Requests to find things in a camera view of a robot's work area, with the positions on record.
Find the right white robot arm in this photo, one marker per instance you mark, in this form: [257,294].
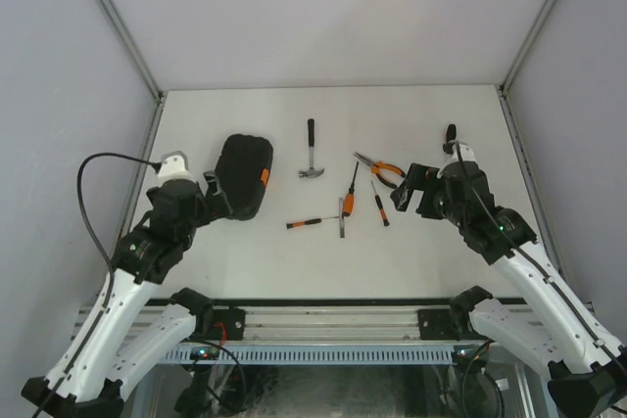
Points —
[582,362]

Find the small orange black precision screwdriver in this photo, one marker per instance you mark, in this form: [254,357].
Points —
[379,204]

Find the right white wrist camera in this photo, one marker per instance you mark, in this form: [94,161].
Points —
[455,152]

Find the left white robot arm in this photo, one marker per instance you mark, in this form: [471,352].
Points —
[99,371]

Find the aluminium front frame rail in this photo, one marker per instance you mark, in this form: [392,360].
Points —
[335,324]

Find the black plastic tool case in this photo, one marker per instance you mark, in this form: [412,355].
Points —
[243,169]

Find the blue slotted cable duct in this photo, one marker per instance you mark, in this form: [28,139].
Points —
[312,355]

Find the orange grip bit screwdriver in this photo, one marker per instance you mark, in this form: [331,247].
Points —
[348,204]

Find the orange handled needle-nose pliers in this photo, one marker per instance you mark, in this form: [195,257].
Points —
[387,174]

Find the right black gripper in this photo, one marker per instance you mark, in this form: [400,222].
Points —
[419,177]

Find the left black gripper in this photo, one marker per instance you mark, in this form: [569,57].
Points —
[217,196]

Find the black handled claw hammer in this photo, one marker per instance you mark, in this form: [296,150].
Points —
[312,171]

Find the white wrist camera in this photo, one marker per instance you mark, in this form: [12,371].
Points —
[174,166]
[455,152]

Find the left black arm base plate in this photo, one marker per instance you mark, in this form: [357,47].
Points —
[220,325]

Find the black orange handled screwdriver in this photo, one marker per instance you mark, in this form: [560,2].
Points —
[450,138]

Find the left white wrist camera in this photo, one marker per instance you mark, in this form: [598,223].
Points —
[174,166]

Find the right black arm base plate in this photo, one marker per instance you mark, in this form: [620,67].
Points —
[437,324]

